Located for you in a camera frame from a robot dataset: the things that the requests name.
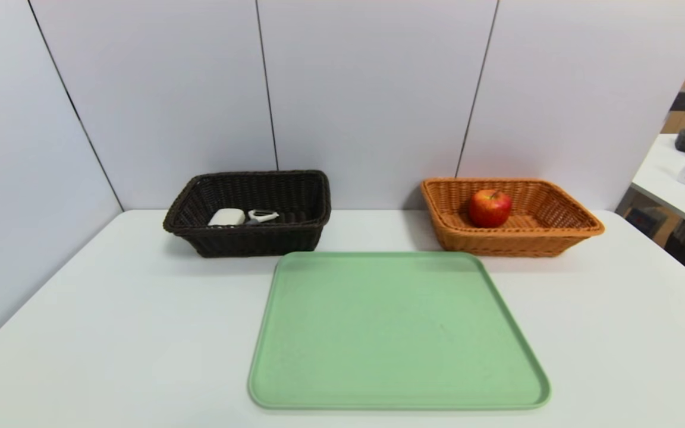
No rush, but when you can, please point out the light green plastic tray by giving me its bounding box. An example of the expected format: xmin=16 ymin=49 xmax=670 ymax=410
xmin=248 ymin=251 xmax=551 ymax=411

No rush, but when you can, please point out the dark brown wicker basket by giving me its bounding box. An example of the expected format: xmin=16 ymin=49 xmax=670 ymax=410
xmin=163 ymin=171 xmax=332 ymax=258

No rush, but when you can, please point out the orange wicker basket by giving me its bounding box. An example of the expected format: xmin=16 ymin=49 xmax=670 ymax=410
xmin=420 ymin=178 xmax=605 ymax=257

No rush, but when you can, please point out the dark floor box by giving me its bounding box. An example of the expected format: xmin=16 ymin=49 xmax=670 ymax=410
xmin=624 ymin=204 xmax=661 ymax=238

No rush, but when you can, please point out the red apple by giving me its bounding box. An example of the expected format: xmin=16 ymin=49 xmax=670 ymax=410
xmin=469 ymin=189 xmax=513 ymax=229

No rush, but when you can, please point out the white soap bar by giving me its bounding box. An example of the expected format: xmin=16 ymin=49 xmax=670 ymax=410
xmin=208 ymin=207 xmax=246 ymax=227

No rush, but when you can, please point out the white round-edged side table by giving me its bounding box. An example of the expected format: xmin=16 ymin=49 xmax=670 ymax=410
xmin=632 ymin=133 xmax=685 ymax=234

